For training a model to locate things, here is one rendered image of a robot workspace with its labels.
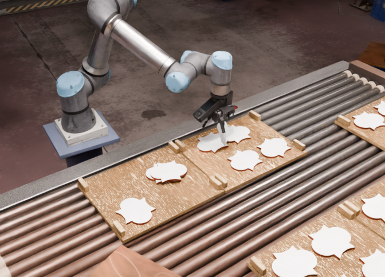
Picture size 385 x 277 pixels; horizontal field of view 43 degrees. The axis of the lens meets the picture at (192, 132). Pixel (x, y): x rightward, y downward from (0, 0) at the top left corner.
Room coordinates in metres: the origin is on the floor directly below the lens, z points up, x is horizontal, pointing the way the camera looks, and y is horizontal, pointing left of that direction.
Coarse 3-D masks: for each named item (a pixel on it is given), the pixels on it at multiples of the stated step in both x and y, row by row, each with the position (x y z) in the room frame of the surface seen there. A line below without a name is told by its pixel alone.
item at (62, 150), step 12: (48, 132) 1.80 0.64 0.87; (108, 132) 1.80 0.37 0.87; (60, 144) 1.71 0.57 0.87; (84, 144) 1.71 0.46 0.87; (96, 144) 1.71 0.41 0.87; (108, 144) 1.73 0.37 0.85; (60, 156) 1.63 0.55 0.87; (72, 156) 1.73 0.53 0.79; (84, 156) 1.73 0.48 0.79; (96, 156) 1.76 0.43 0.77
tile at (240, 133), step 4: (236, 128) 1.71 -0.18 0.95; (240, 128) 1.71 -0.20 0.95; (244, 128) 1.71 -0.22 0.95; (248, 128) 1.71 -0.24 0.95; (236, 132) 1.68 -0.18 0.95; (240, 132) 1.68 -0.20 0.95; (244, 132) 1.68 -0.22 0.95; (248, 132) 1.68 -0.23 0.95; (228, 136) 1.65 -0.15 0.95; (232, 136) 1.65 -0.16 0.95; (236, 136) 1.65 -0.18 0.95; (240, 136) 1.65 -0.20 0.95; (244, 136) 1.65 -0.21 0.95; (248, 136) 1.65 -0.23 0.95; (228, 140) 1.63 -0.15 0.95; (232, 140) 1.63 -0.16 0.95; (236, 140) 1.63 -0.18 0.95; (240, 140) 1.63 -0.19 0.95
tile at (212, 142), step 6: (210, 132) 1.67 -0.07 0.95; (198, 138) 1.64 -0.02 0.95; (204, 138) 1.63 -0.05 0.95; (210, 138) 1.63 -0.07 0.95; (216, 138) 1.63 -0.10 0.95; (198, 144) 1.60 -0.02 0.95; (204, 144) 1.60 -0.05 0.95; (210, 144) 1.59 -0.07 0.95; (216, 144) 1.59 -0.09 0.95; (222, 144) 1.59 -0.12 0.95; (204, 150) 1.56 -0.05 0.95; (210, 150) 1.56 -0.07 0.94; (216, 150) 1.55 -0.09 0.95
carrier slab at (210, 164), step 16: (256, 128) 1.72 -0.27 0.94; (272, 128) 1.72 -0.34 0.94; (192, 144) 1.61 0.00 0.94; (240, 144) 1.61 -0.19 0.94; (256, 144) 1.61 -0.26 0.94; (288, 144) 1.61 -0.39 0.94; (192, 160) 1.51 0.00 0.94; (208, 160) 1.51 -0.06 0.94; (224, 160) 1.51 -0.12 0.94; (272, 160) 1.50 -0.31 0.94; (288, 160) 1.50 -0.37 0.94; (208, 176) 1.41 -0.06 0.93; (224, 176) 1.41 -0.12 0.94; (240, 176) 1.41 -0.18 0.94; (256, 176) 1.41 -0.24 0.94; (224, 192) 1.33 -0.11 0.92
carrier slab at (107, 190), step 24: (120, 168) 1.46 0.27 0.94; (144, 168) 1.46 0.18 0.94; (192, 168) 1.46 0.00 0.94; (96, 192) 1.32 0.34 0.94; (120, 192) 1.32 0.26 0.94; (144, 192) 1.32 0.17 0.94; (168, 192) 1.32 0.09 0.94; (192, 192) 1.32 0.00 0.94; (216, 192) 1.32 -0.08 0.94; (120, 216) 1.20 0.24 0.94; (168, 216) 1.20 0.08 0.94
